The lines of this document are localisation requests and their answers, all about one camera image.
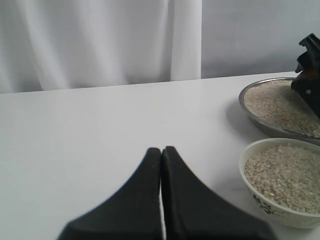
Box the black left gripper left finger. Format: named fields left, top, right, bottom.
left=58, top=147, right=162, bottom=240

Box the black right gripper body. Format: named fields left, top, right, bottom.
left=291, top=33, right=320, bottom=117

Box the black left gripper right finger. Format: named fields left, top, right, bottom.
left=161, top=146, right=275, bottom=240

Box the round steel rice plate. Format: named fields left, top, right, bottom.
left=238, top=77, right=320, bottom=146

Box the white ceramic rice bowl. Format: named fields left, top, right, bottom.
left=238, top=138, right=320, bottom=229

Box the white backdrop curtain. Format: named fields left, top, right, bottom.
left=0, top=0, right=320, bottom=94

